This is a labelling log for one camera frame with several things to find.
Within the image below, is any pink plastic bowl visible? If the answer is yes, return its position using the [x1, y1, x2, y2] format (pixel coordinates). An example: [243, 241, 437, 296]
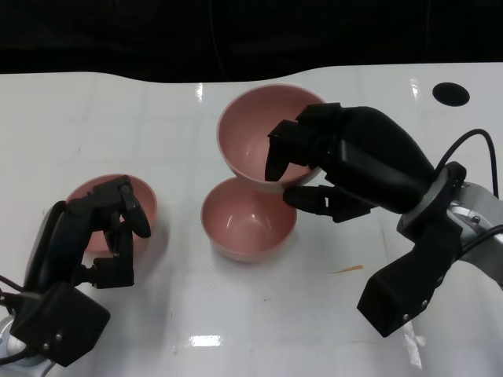
[216, 84, 327, 193]
[65, 174, 159, 254]
[200, 176, 298, 263]

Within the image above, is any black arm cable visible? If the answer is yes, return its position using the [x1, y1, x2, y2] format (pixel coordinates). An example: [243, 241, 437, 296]
[435, 129, 503, 252]
[0, 274, 25, 309]

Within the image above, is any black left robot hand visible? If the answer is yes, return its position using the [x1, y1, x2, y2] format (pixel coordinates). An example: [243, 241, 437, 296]
[23, 175, 152, 294]

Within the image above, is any black backdrop cloth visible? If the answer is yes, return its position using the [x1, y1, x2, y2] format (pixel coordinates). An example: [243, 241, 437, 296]
[0, 0, 503, 86]

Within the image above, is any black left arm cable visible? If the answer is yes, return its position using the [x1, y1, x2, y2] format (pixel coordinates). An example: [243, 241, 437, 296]
[0, 274, 25, 309]

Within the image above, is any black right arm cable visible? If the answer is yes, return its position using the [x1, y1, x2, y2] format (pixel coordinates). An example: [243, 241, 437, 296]
[435, 129, 503, 252]

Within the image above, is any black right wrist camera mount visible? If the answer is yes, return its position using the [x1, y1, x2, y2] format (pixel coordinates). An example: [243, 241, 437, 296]
[356, 160, 468, 338]

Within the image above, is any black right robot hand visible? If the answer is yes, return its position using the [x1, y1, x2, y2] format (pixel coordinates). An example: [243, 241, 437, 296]
[265, 102, 436, 224]

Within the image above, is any black round table grommet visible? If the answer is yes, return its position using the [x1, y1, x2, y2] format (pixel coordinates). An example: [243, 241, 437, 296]
[431, 82, 471, 107]

